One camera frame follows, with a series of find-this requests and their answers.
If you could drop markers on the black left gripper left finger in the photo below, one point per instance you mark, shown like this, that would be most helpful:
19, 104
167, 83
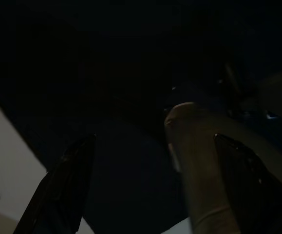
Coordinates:
58, 190

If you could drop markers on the light wooden table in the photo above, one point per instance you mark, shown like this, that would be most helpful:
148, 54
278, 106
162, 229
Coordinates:
196, 151

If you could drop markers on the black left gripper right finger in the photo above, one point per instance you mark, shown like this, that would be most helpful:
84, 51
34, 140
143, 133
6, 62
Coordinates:
252, 190

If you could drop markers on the black floor mat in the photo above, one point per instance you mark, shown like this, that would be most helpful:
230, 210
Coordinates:
131, 170

